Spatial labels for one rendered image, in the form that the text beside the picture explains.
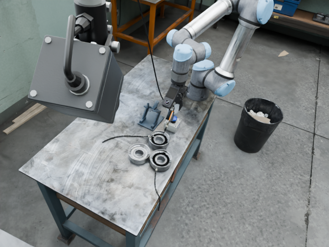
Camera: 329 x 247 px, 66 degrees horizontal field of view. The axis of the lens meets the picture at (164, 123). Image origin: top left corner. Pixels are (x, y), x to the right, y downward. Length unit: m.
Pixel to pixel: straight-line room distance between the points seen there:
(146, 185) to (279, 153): 1.74
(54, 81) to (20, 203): 2.02
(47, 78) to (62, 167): 1.08
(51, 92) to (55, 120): 2.47
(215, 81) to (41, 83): 1.30
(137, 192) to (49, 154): 0.46
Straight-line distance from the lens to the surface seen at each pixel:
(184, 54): 1.07
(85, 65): 0.17
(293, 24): 4.38
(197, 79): 1.52
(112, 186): 1.16
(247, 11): 1.37
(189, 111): 1.51
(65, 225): 1.74
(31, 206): 2.14
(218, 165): 2.32
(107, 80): 0.18
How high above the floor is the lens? 1.79
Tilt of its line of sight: 45 degrees down
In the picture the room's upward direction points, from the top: 8 degrees clockwise
